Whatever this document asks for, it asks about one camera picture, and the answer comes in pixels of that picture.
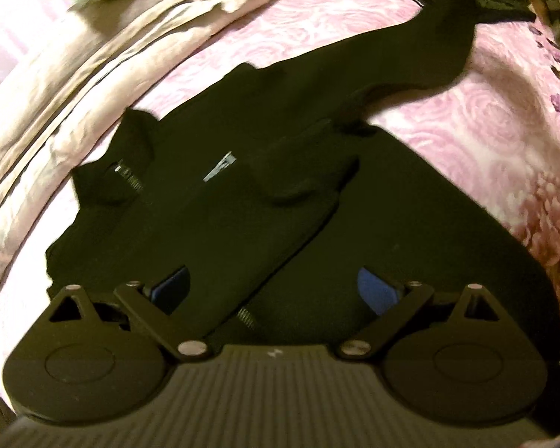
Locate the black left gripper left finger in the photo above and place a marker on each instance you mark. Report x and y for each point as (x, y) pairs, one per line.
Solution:
(149, 311)

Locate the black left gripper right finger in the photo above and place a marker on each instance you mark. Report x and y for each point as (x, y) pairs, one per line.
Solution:
(399, 306)

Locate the black zip jacket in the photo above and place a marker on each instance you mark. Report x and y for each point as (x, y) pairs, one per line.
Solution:
(272, 190)

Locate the folded beige duvet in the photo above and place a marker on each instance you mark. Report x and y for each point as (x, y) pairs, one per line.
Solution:
(97, 61)

